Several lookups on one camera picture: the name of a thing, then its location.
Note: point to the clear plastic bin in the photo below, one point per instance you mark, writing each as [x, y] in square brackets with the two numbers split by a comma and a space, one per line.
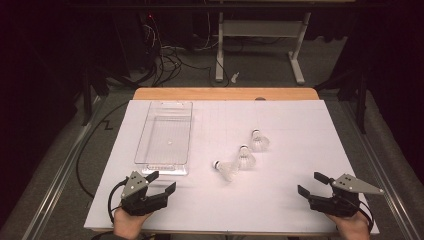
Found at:
[165, 140]

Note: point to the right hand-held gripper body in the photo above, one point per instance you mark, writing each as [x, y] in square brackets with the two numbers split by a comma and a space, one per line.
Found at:
[340, 200]

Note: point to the person's right hand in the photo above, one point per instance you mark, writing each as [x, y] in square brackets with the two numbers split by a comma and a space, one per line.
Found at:
[351, 228]

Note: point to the dark equipment box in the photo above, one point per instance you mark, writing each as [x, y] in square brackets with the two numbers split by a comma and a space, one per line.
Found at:
[133, 43]

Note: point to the white metal stand frame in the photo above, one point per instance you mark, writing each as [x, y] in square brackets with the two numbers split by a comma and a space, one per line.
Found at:
[263, 28]

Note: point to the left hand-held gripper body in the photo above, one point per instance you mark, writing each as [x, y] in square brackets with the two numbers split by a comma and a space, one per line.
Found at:
[140, 203]

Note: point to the person's left hand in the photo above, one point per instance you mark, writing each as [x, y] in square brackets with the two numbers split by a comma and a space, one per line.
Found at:
[128, 225]

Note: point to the small white floor object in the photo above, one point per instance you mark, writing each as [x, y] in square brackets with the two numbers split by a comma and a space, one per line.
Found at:
[235, 77]

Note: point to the white shuttlecock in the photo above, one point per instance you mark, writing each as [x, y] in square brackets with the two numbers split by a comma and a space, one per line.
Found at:
[246, 158]
[226, 169]
[259, 141]

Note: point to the black tripod stand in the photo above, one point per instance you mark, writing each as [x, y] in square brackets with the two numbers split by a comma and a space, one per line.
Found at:
[87, 96]
[360, 100]

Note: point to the white board sheet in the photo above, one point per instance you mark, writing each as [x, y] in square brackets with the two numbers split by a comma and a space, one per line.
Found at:
[266, 200]

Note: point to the metal floor rail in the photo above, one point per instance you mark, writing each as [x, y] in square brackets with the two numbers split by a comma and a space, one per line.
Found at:
[58, 176]
[383, 176]

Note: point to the wooden table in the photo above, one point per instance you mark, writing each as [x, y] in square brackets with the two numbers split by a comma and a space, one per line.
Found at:
[216, 94]

